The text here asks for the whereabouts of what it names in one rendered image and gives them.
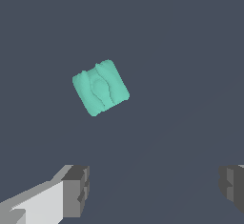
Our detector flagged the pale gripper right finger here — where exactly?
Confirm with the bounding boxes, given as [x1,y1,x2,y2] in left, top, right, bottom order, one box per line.
[217,163,244,216]

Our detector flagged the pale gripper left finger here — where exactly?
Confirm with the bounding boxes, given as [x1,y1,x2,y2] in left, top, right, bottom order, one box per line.
[0,164,91,224]

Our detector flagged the teal square ridged block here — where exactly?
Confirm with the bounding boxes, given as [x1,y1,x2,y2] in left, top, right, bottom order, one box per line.
[71,58,131,118]

